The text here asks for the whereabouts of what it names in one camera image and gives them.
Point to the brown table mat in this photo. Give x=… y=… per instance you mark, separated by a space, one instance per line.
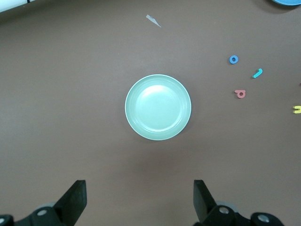
x=70 y=94

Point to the blue plate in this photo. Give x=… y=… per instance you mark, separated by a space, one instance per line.
x=285 y=2

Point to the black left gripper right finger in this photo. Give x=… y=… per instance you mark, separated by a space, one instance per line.
x=207 y=209

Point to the pink foam letter p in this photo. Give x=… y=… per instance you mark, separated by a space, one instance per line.
x=240 y=94

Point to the teal foam letter r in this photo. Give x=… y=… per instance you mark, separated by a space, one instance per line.
x=257 y=73

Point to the blue foam letter o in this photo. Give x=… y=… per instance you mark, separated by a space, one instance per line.
x=231 y=59

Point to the light green plate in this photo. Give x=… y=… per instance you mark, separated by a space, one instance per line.
x=158 y=107

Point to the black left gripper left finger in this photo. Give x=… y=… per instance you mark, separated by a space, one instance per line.
x=70 y=207

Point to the yellow foam letter u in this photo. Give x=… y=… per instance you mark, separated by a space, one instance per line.
x=297 y=109

